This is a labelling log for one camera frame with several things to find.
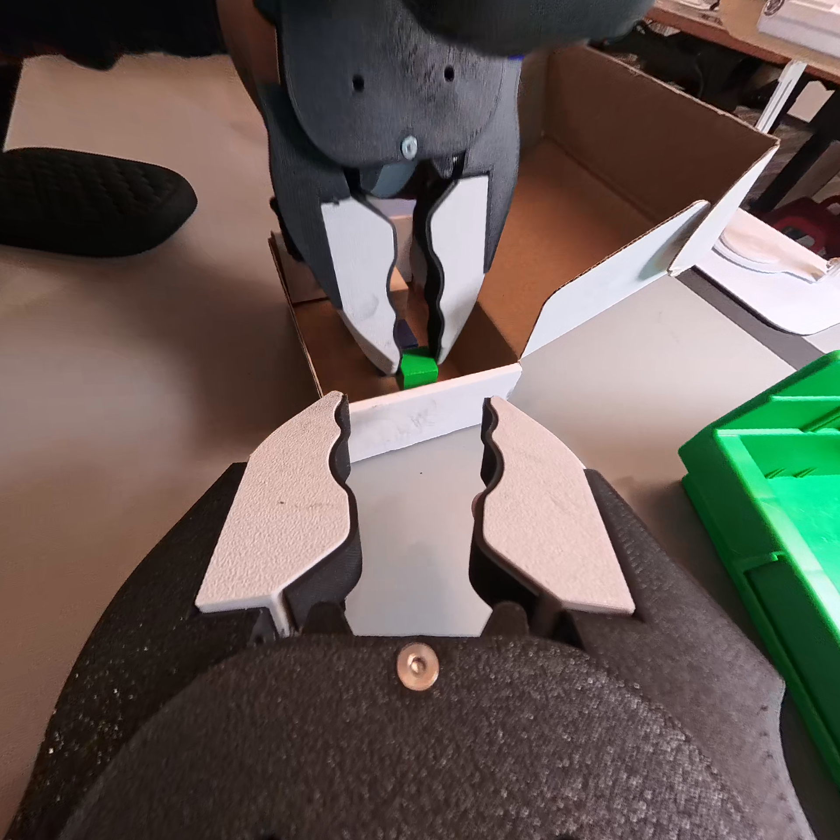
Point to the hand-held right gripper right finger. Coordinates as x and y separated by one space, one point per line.
544 518

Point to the red stool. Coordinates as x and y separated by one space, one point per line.
807 222

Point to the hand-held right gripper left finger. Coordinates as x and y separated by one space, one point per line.
282 518

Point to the green plastic bin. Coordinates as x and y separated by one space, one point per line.
787 525

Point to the cardboard box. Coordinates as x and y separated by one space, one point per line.
590 216

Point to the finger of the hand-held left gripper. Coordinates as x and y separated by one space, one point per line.
361 262
463 249

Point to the small green block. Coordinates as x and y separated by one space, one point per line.
417 371

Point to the person's dark clothing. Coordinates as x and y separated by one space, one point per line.
98 29

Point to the white flat board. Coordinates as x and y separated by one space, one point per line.
774 298

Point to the white box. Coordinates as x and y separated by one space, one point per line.
804 19

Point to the black chair armrest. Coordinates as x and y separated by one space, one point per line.
85 197

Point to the grey desk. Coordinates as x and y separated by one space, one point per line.
131 367

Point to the wooden table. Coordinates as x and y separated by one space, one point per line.
715 29

